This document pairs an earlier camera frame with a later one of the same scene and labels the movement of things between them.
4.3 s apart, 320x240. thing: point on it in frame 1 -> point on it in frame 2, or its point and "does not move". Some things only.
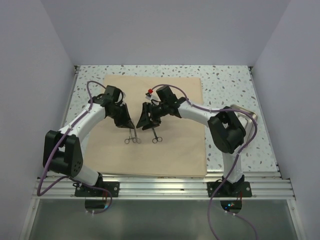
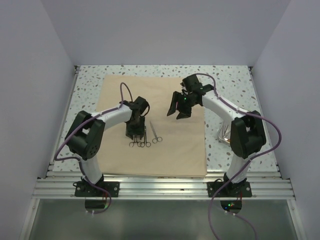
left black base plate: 114,187 does not move
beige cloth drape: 177,149 does not move
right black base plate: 229,189 does not move
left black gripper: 126,122 -> 139,131
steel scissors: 138,140 -> 147,144
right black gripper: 147,108 -> 177,97
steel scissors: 156,139 does not move
